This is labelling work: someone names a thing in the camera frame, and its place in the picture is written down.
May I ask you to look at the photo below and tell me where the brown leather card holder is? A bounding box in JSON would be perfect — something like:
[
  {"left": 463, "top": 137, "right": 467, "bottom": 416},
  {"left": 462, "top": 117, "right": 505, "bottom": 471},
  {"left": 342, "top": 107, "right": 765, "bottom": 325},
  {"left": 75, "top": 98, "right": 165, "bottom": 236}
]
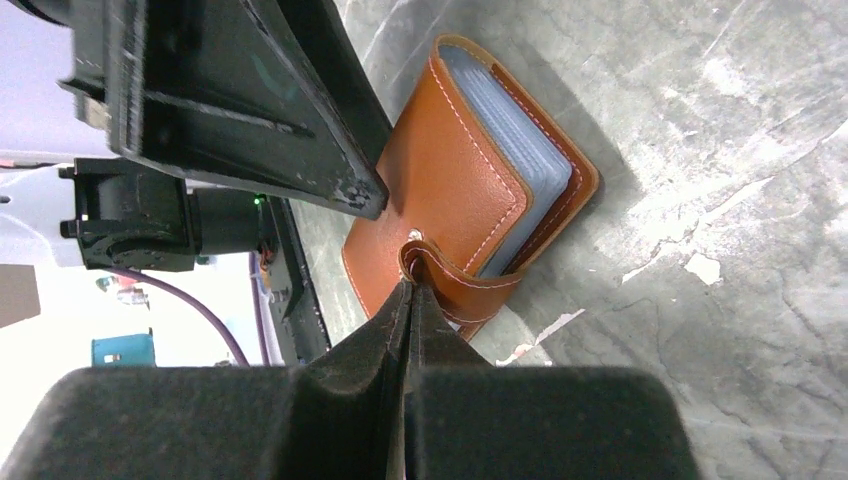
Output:
[{"left": 342, "top": 34, "right": 600, "bottom": 339}]

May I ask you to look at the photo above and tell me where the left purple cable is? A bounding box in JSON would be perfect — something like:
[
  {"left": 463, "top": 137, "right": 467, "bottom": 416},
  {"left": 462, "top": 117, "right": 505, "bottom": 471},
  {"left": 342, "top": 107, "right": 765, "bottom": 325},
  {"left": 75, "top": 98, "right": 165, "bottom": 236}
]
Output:
[{"left": 105, "top": 251, "right": 273, "bottom": 369}]

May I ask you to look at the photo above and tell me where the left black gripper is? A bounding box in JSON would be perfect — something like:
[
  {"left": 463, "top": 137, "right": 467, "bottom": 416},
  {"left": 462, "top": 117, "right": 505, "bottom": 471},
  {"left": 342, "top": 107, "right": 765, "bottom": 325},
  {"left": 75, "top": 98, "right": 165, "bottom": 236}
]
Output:
[{"left": 11, "top": 1, "right": 391, "bottom": 219}]

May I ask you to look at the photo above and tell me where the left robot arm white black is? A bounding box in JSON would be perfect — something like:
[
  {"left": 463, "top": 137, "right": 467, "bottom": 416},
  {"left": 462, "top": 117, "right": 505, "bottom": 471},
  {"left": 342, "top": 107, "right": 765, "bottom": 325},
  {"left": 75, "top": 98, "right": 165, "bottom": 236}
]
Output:
[{"left": 1, "top": 1, "right": 391, "bottom": 272}]

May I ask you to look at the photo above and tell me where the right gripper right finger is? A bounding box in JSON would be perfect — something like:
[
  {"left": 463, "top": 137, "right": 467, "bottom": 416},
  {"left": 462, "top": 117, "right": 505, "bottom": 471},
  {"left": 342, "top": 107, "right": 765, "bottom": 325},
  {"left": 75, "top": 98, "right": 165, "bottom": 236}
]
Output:
[{"left": 405, "top": 285, "right": 701, "bottom": 479}]

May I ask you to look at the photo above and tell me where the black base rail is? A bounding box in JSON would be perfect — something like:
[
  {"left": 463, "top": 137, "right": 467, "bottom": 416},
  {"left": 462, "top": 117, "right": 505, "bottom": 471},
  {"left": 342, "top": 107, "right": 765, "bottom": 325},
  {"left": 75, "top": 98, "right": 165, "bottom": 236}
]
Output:
[{"left": 267, "top": 197, "right": 331, "bottom": 366}]

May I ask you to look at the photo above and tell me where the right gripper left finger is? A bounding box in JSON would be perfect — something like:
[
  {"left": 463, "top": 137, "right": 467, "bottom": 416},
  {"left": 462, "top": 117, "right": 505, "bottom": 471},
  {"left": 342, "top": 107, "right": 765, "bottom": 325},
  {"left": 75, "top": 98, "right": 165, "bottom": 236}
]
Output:
[{"left": 1, "top": 281, "right": 414, "bottom": 479}]

